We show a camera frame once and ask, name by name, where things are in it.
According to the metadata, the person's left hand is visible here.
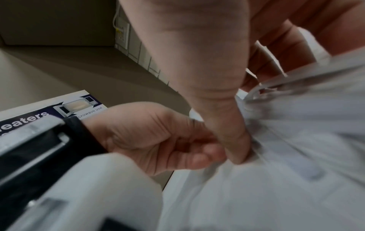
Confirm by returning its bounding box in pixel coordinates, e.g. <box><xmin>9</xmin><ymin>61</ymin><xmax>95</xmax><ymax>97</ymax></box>
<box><xmin>82</xmin><ymin>101</ymin><xmax>229</xmax><ymax>177</ymax></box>

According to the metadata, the white box with blue print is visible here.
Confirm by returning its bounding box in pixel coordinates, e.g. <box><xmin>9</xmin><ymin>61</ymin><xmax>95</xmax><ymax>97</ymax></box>
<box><xmin>0</xmin><ymin>89</ymin><xmax>108</xmax><ymax>130</ymax></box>

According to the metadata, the white grey wrist camera device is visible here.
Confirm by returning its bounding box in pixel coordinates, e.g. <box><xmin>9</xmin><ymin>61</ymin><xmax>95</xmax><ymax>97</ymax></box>
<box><xmin>0</xmin><ymin>115</ymin><xmax>163</xmax><ymax>231</ymax></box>

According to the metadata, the brown cabinet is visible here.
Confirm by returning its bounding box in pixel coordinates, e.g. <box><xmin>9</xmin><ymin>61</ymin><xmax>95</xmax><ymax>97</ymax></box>
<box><xmin>0</xmin><ymin>0</ymin><xmax>121</xmax><ymax>47</ymax></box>

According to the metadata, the white wall outlet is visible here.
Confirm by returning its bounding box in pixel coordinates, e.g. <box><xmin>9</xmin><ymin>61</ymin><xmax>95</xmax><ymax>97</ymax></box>
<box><xmin>114</xmin><ymin>17</ymin><xmax>130</xmax><ymax>50</ymax></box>

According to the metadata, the white cable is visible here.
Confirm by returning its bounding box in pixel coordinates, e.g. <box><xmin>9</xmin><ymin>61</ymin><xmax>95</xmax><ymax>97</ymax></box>
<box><xmin>112</xmin><ymin>4</ymin><xmax>126</xmax><ymax>31</ymax></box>

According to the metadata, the person's right hand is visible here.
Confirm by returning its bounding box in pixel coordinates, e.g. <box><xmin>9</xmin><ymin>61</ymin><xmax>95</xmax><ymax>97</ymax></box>
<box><xmin>118</xmin><ymin>0</ymin><xmax>365</xmax><ymax>165</ymax></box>

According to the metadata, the white plastic bag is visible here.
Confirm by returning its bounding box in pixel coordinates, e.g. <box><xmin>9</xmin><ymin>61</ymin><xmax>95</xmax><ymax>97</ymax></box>
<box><xmin>161</xmin><ymin>28</ymin><xmax>365</xmax><ymax>231</ymax></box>

